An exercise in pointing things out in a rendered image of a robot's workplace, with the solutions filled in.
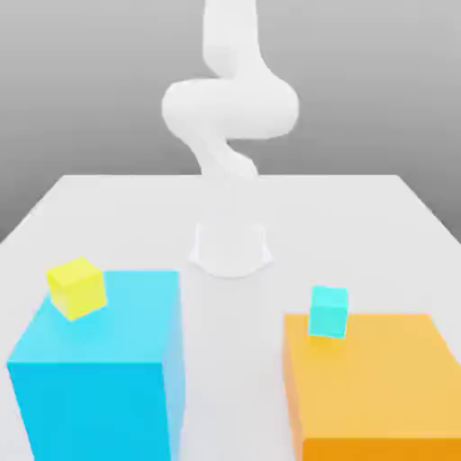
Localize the small cyan cube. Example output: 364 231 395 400
307 285 349 340

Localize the small yellow cube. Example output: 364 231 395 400
45 256 108 322

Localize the large blue box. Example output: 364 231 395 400
5 269 187 461

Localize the large orange box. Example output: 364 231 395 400
282 312 461 461

